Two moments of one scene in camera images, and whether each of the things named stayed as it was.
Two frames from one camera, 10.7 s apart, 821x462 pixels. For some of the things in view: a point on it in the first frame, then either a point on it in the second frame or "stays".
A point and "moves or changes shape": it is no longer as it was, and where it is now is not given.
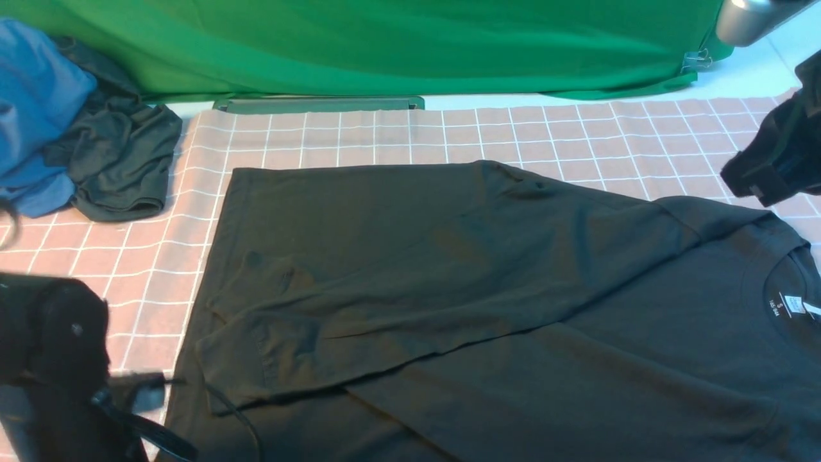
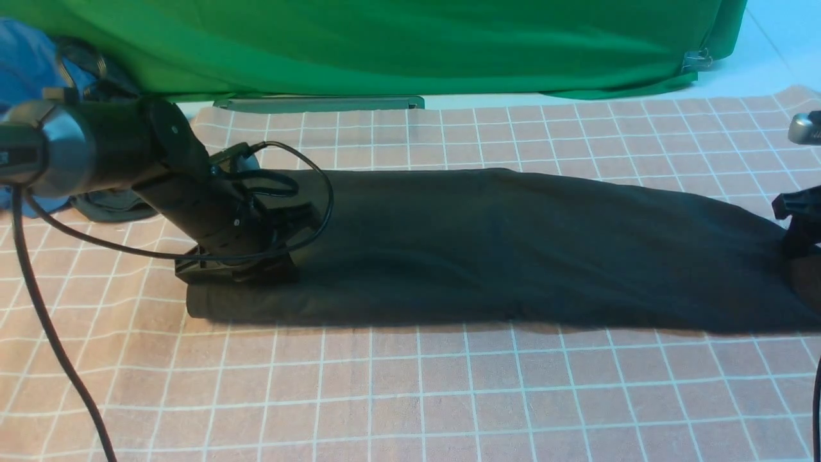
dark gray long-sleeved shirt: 473,312 moves or changes shape
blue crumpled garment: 38,88 stays
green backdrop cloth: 193,51 stays
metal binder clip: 696,58 stays
